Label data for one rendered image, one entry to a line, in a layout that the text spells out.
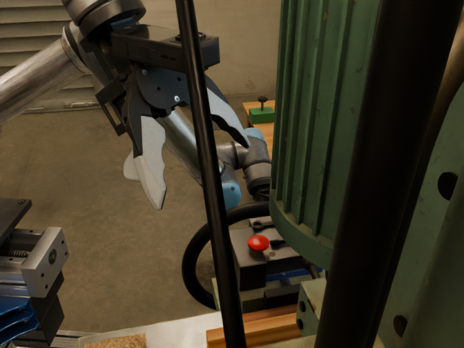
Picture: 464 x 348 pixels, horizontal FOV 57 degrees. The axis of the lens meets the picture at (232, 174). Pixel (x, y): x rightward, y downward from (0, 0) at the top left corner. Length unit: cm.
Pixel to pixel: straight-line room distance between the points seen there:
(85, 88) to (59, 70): 257
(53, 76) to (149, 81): 56
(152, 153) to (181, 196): 201
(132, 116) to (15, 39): 310
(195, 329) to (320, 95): 47
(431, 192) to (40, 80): 88
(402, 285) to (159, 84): 31
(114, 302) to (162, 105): 154
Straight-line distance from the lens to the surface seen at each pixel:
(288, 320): 58
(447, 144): 18
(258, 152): 108
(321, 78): 27
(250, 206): 78
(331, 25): 25
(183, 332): 66
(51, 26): 344
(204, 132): 31
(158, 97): 44
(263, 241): 60
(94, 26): 47
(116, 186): 257
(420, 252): 21
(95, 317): 190
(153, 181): 42
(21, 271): 103
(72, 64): 97
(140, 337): 66
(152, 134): 43
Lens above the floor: 143
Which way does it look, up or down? 33 degrees down
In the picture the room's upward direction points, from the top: straight up
